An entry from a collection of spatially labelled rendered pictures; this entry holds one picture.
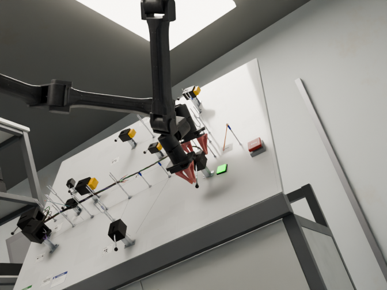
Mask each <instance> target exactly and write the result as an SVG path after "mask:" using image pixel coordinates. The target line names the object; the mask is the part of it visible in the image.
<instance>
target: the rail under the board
mask: <svg viewBox="0 0 387 290"><path fill-rule="evenodd" d="M292 213H294V211H293V209H292V207H291V204H290V202H289V199H288V197H287V195H286V194H283V193H280V194H278V195H276V196H274V197H271V198H269V199H267V200H264V201H262V202H260V203H258V204H255V205H253V206H251V207H249V208H247V209H244V210H242V211H239V212H237V213H235V214H233V215H231V216H228V217H226V218H224V219H222V220H219V221H217V222H215V223H213V224H211V225H208V226H206V227H203V228H201V229H199V230H197V231H195V232H192V233H190V234H188V235H186V236H183V237H181V238H179V239H176V240H175V241H172V242H170V243H167V244H165V245H163V246H161V247H159V248H156V249H154V250H152V251H150V252H148V253H145V254H143V255H140V256H139V257H136V258H134V259H132V260H129V261H127V262H125V263H123V264H120V265H118V266H116V267H114V268H112V269H109V270H107V271H104V272H102V273H100V274H98V275H96V276H93V277H91V278H89V279H87V280H84V281H82V282H80V283H78V284H76V285H73V286H71V287H68V288H66V289H64V290H116V289H118V288H121V287H123V286H125V285H128V284H130V283H133V282H134V281H137V280H140V279H142V278H144V277H146V276H149V275H151V274H153V273H156V272H158V271H160V270H163V269H165V268H168V267H170V266H172V265H174V264H177V263H179V262H181V261H184V260H186V259H189V258H191V257H193V256H195V255H198V254H200V253H202V252H205V251H207V250H210V249H212V248H214V247H217V246H219V245H221V244H223V243H226V242H228V241H230V240H233V239H235V238H238V237H239V236H242V235H245V234H247V233H249V232H251V231H254V230H256V229H258V228H261V227H263V226H266V225H268V224H270V223H273V222H275V221H277V220H279V219H282V218H283V217H285V216H287V215H290V214H292Z"/></svg>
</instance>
